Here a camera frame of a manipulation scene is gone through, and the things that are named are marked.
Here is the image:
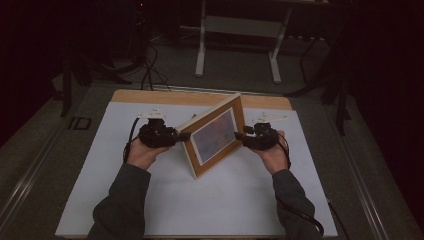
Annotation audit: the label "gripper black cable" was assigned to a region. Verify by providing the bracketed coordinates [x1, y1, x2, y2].
[122, 116, 141, 164]
[276, 133, 351, 240]

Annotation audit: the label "black floor cables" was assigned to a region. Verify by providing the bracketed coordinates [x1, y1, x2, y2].
[139, 43, 173, 92]

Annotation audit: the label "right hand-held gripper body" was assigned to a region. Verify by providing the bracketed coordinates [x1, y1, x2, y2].
[244, 113, 288, 151]

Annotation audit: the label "black rectangular floor bracket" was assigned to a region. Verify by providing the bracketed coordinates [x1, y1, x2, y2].
[68, 116, 93, 131]

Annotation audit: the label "white table mat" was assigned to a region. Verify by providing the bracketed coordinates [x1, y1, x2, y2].
[54, 101, 338, 238]

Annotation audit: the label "person's left hand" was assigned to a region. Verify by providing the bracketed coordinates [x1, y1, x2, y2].
[125, 137, 173, 171]

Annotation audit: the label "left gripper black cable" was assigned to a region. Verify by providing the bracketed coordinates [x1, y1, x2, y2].
[122, 116, 141, 164]

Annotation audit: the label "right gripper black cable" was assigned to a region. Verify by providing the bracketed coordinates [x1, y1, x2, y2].
[276, 133, 351, 240]

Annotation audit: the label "wooden picture frame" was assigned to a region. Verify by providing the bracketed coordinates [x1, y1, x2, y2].
[175, 92, 246, 180]

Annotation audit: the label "metal floor rail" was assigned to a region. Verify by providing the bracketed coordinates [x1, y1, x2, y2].
[324, 106, 391, 240]
[0, 126, 73, 228]

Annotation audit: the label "black metal stand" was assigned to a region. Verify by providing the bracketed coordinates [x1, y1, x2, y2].
[59, 49, 134, 118]
[284, 33, 353, 136]

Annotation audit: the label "white metal desk frame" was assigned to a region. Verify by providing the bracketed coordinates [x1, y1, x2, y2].
[194, 0, 329, 84]

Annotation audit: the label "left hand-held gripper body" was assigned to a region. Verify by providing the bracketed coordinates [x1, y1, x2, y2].
[138, 109, 181, 149]

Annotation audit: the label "person's right hand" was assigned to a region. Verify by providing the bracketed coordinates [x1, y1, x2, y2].
[249, 129, 290, 176]

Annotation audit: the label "dark equipment rack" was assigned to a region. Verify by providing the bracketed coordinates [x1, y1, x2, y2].
[126, 0, 151, 68]

